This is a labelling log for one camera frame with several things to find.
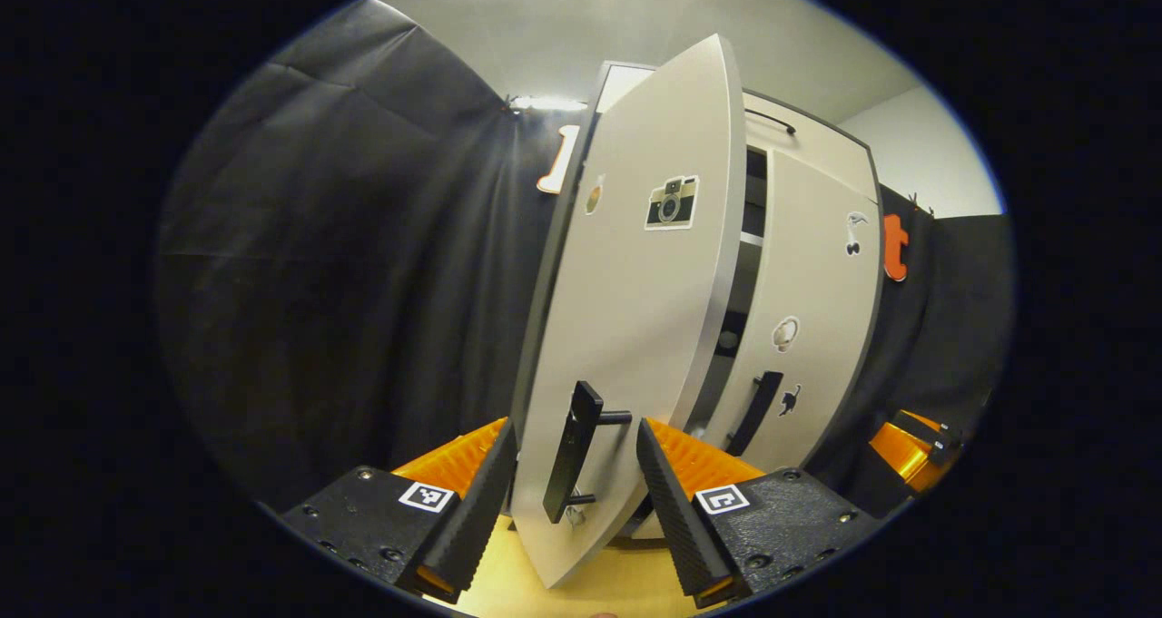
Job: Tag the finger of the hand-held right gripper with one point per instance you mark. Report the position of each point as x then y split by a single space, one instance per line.
908 450

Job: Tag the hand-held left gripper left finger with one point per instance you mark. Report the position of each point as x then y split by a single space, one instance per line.
477 509

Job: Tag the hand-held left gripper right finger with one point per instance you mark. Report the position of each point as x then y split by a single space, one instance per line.
672 509

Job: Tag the white cabinet door cat sticker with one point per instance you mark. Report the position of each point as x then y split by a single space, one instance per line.
817 273

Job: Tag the white cabinet door camera sticker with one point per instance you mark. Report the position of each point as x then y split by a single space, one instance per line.
635 309

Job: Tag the white shoe cabinet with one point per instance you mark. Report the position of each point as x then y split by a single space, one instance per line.
732 291

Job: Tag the white cabinet drawer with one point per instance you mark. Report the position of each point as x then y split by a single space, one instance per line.
817 142

